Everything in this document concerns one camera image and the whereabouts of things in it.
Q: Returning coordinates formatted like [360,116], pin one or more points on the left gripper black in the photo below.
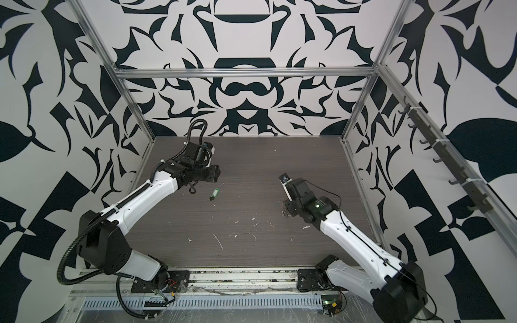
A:
[215,171]

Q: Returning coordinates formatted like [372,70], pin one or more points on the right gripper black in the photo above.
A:
[289,206]

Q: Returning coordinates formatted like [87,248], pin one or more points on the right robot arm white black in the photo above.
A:
[396,289]

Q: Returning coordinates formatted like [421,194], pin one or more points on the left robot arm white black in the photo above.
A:
[102,236]

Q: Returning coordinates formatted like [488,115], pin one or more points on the small electronics board green led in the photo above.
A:
[333,305]

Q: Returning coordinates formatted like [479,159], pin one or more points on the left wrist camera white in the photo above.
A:
[208,151]

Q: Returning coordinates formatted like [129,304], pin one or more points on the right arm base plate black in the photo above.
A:
[314,280]

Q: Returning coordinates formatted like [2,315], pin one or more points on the white slotted cable duct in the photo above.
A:
[309,302]

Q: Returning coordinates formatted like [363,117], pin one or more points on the aluminium front rail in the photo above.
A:
[248,281]

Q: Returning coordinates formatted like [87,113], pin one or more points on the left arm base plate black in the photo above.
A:
[172,281]

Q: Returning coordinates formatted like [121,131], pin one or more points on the grey wall hook rack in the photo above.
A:
[448,155]

